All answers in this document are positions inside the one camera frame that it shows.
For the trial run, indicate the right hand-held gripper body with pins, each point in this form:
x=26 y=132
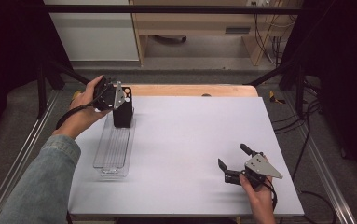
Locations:
x=258 y=169

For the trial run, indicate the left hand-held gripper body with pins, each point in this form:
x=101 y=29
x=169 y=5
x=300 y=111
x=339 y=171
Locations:
x=107 y=95

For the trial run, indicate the black phone case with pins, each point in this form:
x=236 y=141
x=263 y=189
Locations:
x=123 y=113

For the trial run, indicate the clear plastic storage tray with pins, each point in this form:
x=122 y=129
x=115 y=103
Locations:
x=114 y=149

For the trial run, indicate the person's left hand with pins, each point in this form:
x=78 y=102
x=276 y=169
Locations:
x=81 y=107

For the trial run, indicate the person's right hand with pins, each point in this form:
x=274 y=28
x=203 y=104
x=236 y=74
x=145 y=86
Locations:
x=258 y=199

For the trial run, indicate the yellow black tape piece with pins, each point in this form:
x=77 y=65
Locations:
x=74 y=95
x=275 y=98

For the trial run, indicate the white table mat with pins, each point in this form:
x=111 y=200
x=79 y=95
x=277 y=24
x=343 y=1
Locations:
x=182 y=140

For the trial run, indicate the white cabinet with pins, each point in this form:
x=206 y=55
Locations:
x=95 y=34

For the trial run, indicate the light wooden desk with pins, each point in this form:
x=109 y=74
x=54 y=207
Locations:
x=194 y=26

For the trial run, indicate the black frame stand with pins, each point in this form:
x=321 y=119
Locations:
x=286 y=73
x=55 y=74

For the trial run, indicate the black horizontal frame bar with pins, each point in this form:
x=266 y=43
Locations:
x=173 y=9

